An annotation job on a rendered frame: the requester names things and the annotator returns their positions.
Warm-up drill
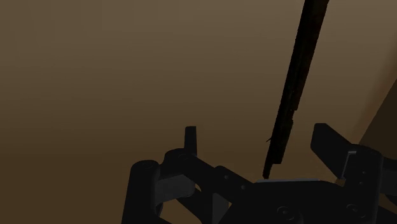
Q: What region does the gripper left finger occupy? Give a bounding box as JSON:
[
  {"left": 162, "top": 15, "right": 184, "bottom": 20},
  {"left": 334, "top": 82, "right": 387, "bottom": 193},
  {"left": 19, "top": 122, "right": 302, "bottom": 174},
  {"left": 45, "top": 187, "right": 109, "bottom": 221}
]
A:
[{"left": 121, "top": 125, "right": 256, "bottom": 224}]

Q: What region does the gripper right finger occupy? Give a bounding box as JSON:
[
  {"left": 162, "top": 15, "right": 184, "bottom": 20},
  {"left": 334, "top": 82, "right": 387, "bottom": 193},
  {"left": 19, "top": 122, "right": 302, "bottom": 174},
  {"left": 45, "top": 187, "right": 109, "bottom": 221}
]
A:
[{"left": 310, "top": 122, "right": 397, "bottom": 224}]

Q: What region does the long thin black tool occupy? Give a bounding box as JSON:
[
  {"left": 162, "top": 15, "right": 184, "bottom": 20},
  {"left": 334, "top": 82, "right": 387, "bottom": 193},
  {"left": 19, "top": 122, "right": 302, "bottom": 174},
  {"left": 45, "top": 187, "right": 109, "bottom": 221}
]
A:
[{"left": 262, "top": 0, "right": 330, "bottom": 180}]

